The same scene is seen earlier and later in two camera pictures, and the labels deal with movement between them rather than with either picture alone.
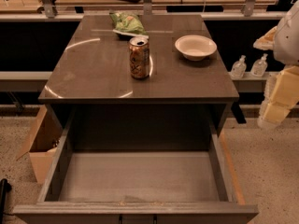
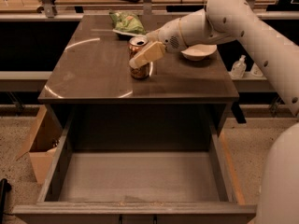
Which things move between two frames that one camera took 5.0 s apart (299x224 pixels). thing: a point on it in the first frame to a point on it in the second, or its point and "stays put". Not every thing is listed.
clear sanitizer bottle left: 238,68 stays put
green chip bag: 129,23 stays put
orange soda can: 139,57 stays put
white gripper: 288,42 to 169,37
